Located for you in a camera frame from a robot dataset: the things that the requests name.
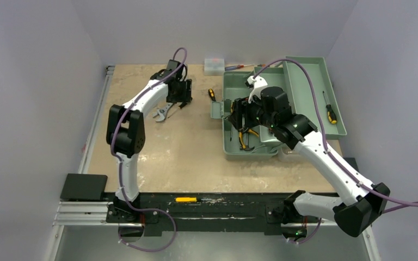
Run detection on medium black yellow screwdriver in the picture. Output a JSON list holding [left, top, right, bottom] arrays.
[[167, 103, 188, 118]]

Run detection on yellow needle nose pliers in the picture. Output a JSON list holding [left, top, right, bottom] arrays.
[[238, 129, 260, 151]]

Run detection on stubby black yellow screwdriver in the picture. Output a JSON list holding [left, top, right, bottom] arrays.
[[208, 89, 217, 102]]

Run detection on green plastic tool box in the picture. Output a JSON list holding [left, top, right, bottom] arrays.
[[211, 57, 347, 161]]

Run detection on long black yellow screwdriver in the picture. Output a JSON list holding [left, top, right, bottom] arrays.
[[322, 91, 337, 125]]

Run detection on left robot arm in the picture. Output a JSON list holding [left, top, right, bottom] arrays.
[[106, 59, 192, 222]]

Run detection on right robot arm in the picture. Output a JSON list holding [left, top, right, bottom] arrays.
[[228, 86, 391, 237]]

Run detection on red adjustable wrench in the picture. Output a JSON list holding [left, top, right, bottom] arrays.
[[152, 103, 174, 122]]

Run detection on small clear parts box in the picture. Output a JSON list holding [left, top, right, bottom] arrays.
[[204, 58, 225, 76]]

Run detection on red blue small screwdriver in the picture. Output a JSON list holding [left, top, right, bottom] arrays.
[[224, 64, 253, 71]]

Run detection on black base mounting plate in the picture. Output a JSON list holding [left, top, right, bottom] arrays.
[[106, 192, 318, 238]]

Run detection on yellow precision screwdriver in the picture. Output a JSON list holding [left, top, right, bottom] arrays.
[[175, 197, 212, 203]]

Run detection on right black corner block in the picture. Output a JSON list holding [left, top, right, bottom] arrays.
[[344, 157, 359, 172]]

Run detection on black corner block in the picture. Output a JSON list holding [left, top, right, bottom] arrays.
[[344, 157, 359, 172], [60, 173, 108, 202]]

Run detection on left black corner block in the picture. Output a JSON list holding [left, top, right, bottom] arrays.
[[60, 173, 108, 202]]

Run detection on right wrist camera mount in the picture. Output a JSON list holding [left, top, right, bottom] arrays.
[[246, 76, 268, 103]]

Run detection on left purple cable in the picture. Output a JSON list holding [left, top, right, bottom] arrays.
[[109, 47, 188, 253]]

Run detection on purple cable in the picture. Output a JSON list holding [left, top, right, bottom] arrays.
[[109, 47, 188, 253], [252, 58, 418, 246]]

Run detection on aluminium rail frame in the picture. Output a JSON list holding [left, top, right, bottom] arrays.
[[53, 65, 381, 261]]

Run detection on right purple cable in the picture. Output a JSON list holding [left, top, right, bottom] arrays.
[[252, 58, 418, 246]]

